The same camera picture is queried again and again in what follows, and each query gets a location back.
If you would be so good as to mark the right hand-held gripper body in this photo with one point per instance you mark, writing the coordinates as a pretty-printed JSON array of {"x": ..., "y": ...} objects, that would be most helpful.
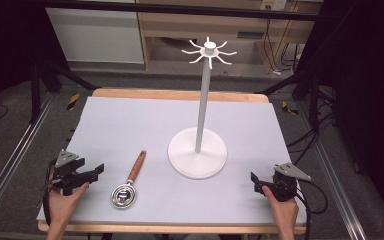
[{"x": 285, "y": 186}]

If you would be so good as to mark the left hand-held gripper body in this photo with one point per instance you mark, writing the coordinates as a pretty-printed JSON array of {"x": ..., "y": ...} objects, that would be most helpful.
[{"x": 67, "y": 173}]

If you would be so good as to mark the white hook rack stand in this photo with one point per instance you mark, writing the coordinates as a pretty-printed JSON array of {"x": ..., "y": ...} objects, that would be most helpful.
[{"x": 198, "y": 156}]

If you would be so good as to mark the person's right hand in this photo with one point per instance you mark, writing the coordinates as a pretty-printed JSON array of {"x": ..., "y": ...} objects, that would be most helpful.
[{"x": 285, "y": 213}]

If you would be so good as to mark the person's left hand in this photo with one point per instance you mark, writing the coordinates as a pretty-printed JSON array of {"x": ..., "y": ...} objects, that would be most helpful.
[{"x": 63, "y": 206}]

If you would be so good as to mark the light grey table mat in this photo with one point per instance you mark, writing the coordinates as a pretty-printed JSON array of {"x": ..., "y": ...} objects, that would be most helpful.
[{"x": 140, "y": 133}]

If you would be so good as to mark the yellow black striped marker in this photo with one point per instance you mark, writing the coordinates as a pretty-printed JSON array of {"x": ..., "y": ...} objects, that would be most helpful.
[
  {"x": 288, "y": 108},
  {"x": 73, "y": 101}
]

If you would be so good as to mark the black metal stand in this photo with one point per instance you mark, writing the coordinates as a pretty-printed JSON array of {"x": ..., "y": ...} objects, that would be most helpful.
[
  {"x": 38, "y": 83},
  {"x": 308, "y": 86}
]

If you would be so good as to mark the black curtain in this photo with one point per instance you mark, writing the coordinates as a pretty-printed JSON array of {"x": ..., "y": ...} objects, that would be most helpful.
[
  {"x": 366, "y": 100},
  {"x": 10, "y": 50}
]

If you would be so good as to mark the white cabinet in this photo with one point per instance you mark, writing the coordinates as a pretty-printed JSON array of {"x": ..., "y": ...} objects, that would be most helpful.
[{"x": 95, "y": 35}]

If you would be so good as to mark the wooden desk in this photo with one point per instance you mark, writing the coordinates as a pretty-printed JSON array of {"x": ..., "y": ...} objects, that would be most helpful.
[{"x": 193, "y": 23}]

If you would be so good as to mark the white power strip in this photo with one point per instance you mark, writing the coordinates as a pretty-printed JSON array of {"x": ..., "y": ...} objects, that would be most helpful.
[{"x": 273, "y": 4}]

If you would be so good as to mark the black horizontal bar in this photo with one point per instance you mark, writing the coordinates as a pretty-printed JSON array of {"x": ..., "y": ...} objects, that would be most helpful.
[{"x": 180, "y": 8}]

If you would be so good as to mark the metal floor rail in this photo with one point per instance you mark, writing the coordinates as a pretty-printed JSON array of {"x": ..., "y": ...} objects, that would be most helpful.
[
  {"x": 336, "y": 190},
  {"x": 11, "y": 156}
]

